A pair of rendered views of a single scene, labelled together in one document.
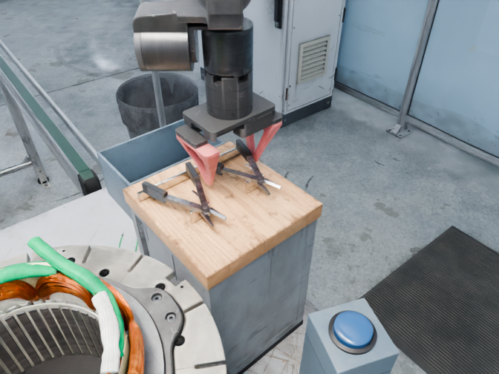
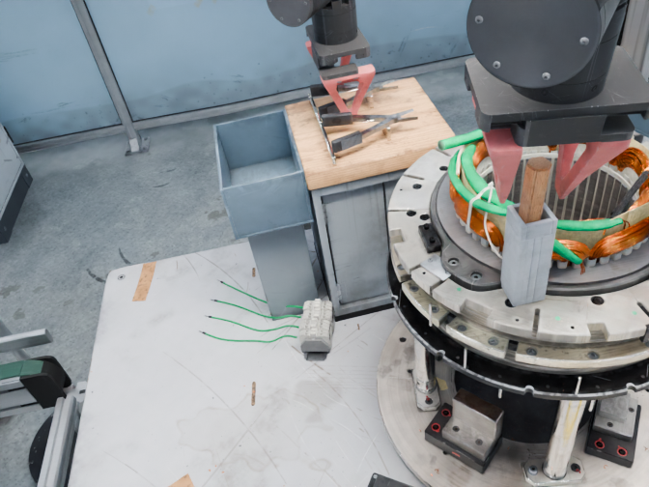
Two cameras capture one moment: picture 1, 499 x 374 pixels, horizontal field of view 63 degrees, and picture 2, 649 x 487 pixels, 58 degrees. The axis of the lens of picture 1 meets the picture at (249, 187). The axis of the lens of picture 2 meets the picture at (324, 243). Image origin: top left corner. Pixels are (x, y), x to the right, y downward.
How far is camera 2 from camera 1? 0.67 m
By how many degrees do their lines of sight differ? 40
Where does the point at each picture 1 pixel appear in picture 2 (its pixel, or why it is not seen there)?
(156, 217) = (367, 158)
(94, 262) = (428, 172)
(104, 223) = (166, 349)
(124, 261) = (437, 157)
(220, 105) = (350, 25)
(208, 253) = (433, 136)
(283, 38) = not seen: outside the picture
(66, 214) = (111, 390)
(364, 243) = not seen: hidden behind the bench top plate
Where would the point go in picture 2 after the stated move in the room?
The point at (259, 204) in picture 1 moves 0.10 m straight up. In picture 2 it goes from (392, 104) to (387, 36)
